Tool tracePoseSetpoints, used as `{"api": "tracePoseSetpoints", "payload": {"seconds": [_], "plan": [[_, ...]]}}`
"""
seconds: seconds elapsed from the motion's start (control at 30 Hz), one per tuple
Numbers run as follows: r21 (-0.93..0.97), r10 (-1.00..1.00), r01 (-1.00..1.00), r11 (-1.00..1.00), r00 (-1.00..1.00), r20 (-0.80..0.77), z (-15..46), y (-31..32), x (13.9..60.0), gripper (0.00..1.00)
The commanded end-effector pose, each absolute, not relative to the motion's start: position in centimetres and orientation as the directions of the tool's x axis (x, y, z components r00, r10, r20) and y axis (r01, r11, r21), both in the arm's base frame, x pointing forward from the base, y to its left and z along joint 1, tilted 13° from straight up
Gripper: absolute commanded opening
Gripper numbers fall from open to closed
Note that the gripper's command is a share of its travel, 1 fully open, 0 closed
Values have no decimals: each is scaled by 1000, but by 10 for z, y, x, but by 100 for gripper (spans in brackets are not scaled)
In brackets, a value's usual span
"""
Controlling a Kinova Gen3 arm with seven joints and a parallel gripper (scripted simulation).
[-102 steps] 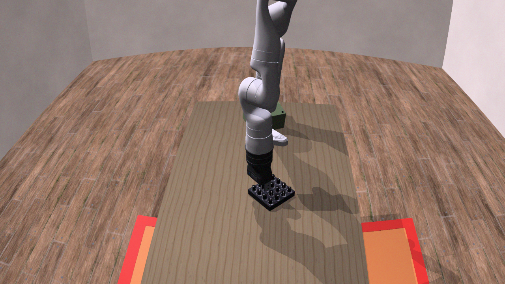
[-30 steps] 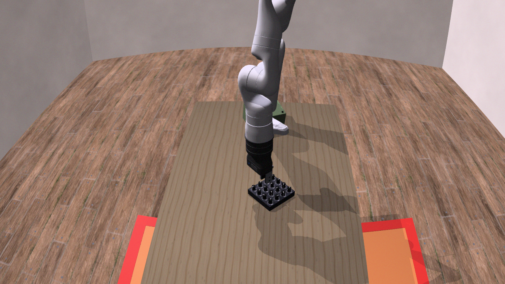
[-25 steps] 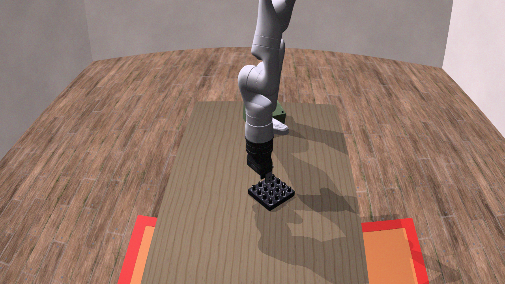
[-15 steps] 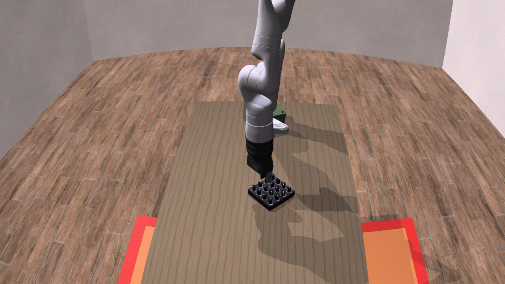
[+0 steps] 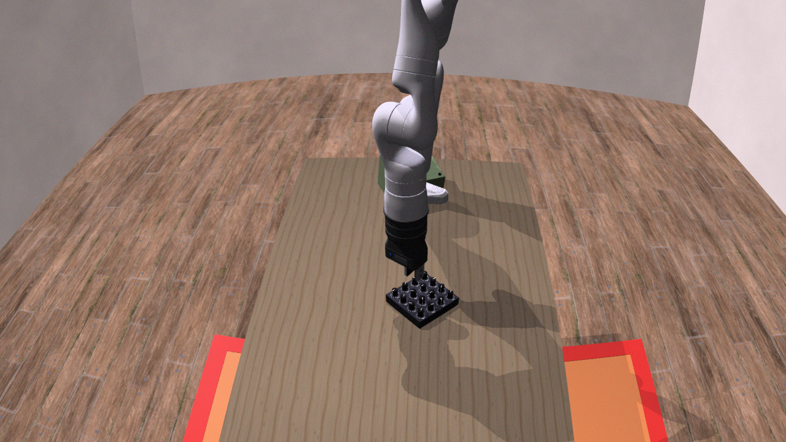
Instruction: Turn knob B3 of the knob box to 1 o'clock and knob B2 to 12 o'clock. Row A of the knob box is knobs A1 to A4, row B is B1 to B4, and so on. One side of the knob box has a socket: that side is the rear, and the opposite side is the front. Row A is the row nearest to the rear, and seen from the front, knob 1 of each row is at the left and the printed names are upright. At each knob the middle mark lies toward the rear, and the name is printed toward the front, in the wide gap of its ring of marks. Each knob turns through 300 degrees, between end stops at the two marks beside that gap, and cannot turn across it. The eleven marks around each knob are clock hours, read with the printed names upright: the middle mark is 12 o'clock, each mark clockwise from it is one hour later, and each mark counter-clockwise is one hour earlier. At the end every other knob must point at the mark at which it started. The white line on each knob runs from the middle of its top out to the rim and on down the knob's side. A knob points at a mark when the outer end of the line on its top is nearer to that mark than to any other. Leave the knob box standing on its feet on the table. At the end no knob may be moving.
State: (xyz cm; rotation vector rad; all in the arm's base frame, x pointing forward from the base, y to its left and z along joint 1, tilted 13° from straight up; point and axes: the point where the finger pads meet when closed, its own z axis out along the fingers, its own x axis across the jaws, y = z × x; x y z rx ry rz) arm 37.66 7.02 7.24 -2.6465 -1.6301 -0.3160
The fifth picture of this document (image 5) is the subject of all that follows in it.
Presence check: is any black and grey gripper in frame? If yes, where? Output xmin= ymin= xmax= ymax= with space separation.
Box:
xmin=383 ymin=183 xmax=448 ymax=282

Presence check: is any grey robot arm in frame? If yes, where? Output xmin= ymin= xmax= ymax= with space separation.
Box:
xmin=372 ymin=0 xmax=458 ymax=196

